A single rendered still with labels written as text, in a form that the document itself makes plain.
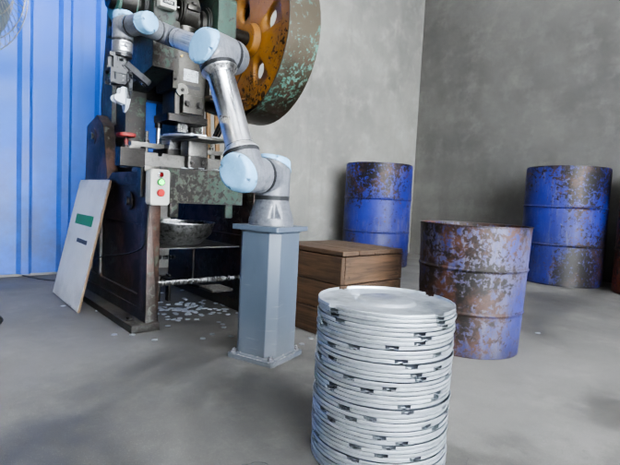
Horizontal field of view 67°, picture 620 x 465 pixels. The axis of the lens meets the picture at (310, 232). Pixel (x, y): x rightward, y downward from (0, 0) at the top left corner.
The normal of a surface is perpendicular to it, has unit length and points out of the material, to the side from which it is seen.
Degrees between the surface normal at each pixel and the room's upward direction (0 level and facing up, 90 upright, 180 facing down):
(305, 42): 104
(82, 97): 90
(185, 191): 90
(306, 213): 90
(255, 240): 90
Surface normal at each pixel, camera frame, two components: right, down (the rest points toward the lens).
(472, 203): -0.76, 0.01
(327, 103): 0.65, 0.08
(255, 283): -0.51, 0.04
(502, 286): 0.26, 0.12
